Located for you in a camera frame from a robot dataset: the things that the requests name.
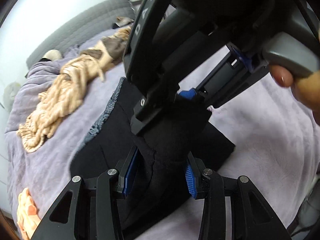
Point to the cream striped garment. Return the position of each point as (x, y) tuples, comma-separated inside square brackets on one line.
[(62, 98)]

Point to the lavender embossed bed blanket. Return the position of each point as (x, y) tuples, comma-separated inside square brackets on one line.
[(276, 139)]

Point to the black pants grey waistband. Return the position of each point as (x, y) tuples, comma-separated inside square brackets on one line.
[(161, 189)]

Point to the orange fleece garment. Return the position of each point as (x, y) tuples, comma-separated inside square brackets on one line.
[(27, 217)]

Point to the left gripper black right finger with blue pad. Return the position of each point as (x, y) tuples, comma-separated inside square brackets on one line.
[(252, 217)]

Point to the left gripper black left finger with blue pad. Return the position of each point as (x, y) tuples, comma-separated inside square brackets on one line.
[(88, 208)]

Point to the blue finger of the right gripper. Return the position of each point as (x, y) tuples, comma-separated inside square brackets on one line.
[(188, 94)]

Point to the brown olive garment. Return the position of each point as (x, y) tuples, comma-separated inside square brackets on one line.
[(113, 45)]

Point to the person's right hand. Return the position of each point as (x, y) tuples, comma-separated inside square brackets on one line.
[(305, 90)]

